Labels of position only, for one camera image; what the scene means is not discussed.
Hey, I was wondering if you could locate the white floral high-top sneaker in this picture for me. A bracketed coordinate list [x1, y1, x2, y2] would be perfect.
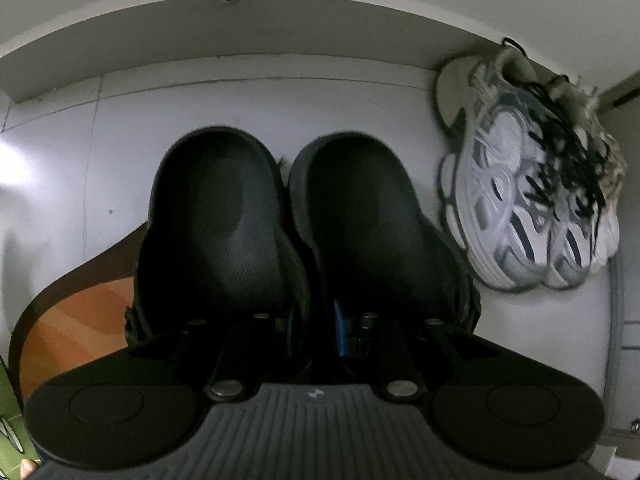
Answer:
[556, 78, 627, 214]

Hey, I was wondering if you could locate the grey blue running shoe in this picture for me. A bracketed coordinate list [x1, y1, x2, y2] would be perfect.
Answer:
[435, 38, 565, 292]

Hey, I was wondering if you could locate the green cartoon cloth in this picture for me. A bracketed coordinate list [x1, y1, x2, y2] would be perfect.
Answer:
[0, 362, 41, 479]

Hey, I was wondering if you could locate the orange round floor mat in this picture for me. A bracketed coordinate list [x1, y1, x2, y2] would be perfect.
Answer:
[8, 224, 146, 402]

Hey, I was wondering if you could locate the black clog one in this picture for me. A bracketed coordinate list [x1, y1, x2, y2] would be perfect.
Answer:
[126, 126, 309, 353]
[288, 131, 482, 356]

